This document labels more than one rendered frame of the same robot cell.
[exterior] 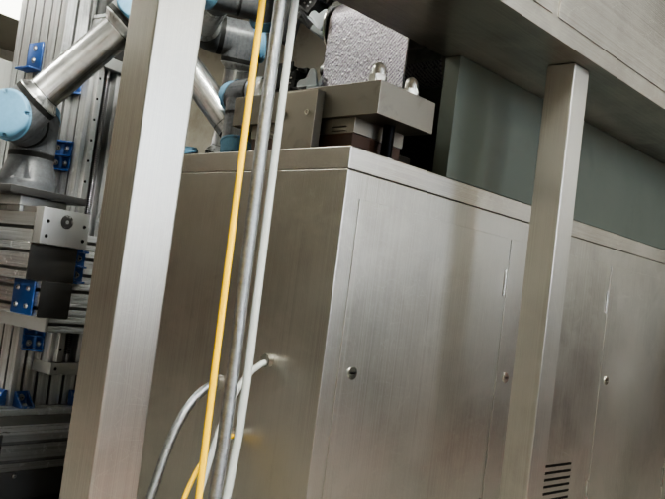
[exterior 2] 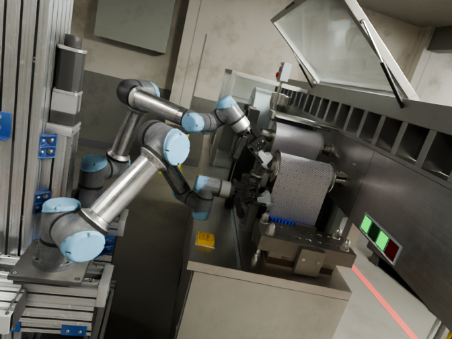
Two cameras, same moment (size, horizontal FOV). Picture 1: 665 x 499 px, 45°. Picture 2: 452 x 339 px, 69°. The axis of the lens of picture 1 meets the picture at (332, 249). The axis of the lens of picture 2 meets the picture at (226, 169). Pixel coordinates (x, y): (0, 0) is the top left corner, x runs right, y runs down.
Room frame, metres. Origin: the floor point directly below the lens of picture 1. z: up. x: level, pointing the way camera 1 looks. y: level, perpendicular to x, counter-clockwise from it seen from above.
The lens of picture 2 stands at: (1.08, 1.26, 1.59)
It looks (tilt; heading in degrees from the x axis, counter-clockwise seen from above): 16 degrees down; 309
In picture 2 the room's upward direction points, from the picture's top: 15 degrees clockwise
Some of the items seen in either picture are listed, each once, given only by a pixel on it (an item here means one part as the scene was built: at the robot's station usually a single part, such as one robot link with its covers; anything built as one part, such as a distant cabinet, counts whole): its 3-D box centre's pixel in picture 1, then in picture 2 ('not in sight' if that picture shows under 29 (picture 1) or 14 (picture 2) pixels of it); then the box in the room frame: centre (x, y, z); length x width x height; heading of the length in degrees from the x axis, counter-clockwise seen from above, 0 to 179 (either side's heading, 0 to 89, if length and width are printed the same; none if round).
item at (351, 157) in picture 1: (544, 247); (242, 175); (2.46, -0.65, 0.88); 2.52 x 0.66 x 0.04; 136
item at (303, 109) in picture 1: (298, 120); (309, 262); (1.50, 0.09, 0.96); 0.10 x 0.03 x 0.11; 46
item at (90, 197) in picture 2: not in sight; (89, 192); (2.49, 0.52, 0.87); 0.15 x 0.15 x 0.10
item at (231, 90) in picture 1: (241, 96); (207, 186); (1.96, 0.27, 1.11); 0.11 x 0.08 x 0.09; 46
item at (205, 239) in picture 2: not in sight; (205, 239); (1.86, 0.31, 0.91); 0.07 x 0.07 x 0.02; 46
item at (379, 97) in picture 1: (329, 115); (302, 241); (1.57, 0.04, 1.00); 0.40 x 0.16 x 0.06; 46
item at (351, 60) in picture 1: (361, 78); (294, 204); (1.68, -0.01, 1.11); 0.23 x 0.01 x 0.18; 46
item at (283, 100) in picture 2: not in sight; (281, 99); (2.26, -0.54, 1.50); 0.14 x 0.14 x 0.06
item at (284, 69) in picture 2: not in sight; (282, 71); (2.19, -0.37, 1.66); 0.07 x 0.07 x 0.10; 53
